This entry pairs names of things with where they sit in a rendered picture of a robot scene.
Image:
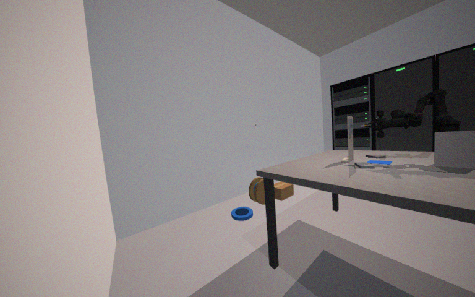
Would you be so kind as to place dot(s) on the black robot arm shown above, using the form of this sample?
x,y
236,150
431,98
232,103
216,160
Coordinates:
x,y
442,121

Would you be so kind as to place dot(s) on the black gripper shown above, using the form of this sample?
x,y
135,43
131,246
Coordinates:
x,y
386,123

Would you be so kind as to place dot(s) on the beige panel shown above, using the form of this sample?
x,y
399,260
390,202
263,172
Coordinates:
x,y
350,140

